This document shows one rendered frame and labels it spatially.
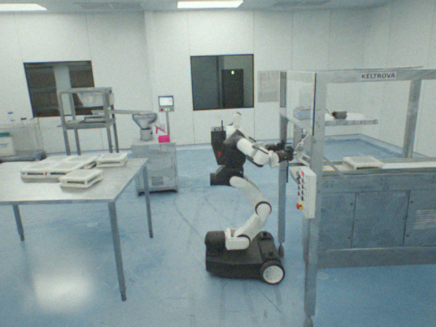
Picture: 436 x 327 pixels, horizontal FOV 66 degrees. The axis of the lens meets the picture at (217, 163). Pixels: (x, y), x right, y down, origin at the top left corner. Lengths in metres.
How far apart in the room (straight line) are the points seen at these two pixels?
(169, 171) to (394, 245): 2.98
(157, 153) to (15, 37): 4.33
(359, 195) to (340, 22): 5.84
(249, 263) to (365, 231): 1.03
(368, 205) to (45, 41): 6.69
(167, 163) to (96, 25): 3.79
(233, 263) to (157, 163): 2.34
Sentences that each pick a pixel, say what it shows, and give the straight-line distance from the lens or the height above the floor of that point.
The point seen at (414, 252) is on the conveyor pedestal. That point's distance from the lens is 3.50.
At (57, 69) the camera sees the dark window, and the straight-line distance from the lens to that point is 7.84.
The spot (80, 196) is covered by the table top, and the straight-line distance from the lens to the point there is 2.64.
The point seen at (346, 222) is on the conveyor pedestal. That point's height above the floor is 0.44.
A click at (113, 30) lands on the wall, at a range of 7.61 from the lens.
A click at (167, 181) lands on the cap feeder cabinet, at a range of 4.91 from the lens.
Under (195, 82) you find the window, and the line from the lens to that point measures 7.51.
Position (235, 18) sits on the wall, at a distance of 7.67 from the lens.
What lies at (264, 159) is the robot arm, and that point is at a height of 1.12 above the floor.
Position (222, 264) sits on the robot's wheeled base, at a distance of 2.95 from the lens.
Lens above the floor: 1.74
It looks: 16 degrees down
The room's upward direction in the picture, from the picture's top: 2 degrees counter-clockwise
